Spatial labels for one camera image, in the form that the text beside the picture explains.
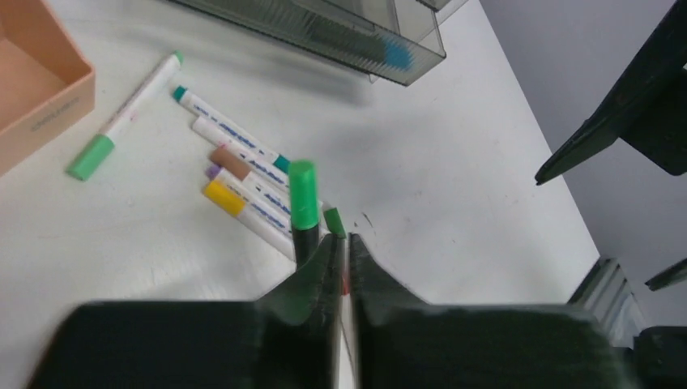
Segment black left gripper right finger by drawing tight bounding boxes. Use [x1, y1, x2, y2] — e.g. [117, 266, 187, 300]
[349, 233, 639, 388]

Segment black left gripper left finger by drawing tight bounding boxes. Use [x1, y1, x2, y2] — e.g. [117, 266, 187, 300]
[28, 234, 342, 388]

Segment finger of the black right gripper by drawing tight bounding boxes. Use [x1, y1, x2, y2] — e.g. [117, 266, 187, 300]
[645, 259, 687, 292]
[535, 1, 686, 185]

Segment black highlighter green cap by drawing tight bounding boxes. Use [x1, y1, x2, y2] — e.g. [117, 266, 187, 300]
[288, 160, 320, 267]

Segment smoked clear drawer box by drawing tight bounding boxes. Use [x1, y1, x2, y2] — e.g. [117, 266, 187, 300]
[181, 0, 463, 86]

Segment white marker yellow caps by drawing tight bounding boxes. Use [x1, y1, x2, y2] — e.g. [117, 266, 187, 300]
[203, 181, 295, 262]

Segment white marker green cap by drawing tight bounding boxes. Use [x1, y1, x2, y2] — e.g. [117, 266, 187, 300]
[323, 207, 348, 239]

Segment white marker purple cap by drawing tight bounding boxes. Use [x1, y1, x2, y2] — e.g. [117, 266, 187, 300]
[206, 165, 291, 236]

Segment white marker brown cap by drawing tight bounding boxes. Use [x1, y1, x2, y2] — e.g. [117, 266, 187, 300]
[192, 117, 293, 195]

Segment white marker teal cap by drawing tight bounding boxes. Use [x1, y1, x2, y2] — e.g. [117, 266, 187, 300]
[173, 85, 291, 173]

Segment white marker green caps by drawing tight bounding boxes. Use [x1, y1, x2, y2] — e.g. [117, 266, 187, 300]
[66, 50, 184, 182]

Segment peach plastic file organizer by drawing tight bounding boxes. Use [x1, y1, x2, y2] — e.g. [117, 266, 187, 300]
[1, 1, 96, 173]

